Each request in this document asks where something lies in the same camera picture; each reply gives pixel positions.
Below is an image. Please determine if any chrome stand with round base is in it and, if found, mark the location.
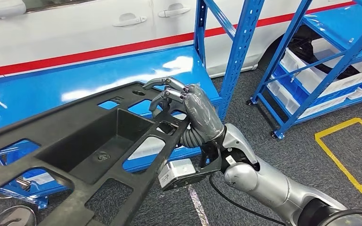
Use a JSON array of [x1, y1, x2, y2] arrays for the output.
[[14, 177, 33, 192], [0, 205, 37, 226]]

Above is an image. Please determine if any white car with red stripe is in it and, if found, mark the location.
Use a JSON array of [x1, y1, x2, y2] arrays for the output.
[[0, 0, 356, 80]]

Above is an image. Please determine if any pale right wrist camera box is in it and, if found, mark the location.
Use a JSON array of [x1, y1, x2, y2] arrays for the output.
[[157, 158, 207, 192]]

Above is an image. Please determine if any black plastic panel part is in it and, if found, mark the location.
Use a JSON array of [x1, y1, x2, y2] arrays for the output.
[[0, 81, 190, 226]]

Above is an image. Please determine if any large white plastic bin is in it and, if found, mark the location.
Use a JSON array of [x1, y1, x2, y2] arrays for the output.
[[280, 37, 362, 97]]

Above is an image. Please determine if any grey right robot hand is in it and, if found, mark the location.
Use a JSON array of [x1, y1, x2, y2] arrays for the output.
[[142, 77, 225, 145]]

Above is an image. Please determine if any black car trim part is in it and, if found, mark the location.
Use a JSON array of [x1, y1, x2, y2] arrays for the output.
[[288, 37, 361, 80]]

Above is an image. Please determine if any translucent plastic bin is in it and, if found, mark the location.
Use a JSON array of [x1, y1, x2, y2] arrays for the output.
[[127, 137, 166, 161]]

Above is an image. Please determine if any silver floor tape strip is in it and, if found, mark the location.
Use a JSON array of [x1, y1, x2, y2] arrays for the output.
[[187, 186, 211, 226]]

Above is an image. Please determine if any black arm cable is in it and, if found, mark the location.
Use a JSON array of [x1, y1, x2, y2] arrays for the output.
[[209, 174, 362, 226]]

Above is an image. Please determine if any blue steel shelf rack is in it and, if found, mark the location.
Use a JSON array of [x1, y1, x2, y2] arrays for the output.
[[247, 0, 362, 140], [0, 0, 266, 210]]

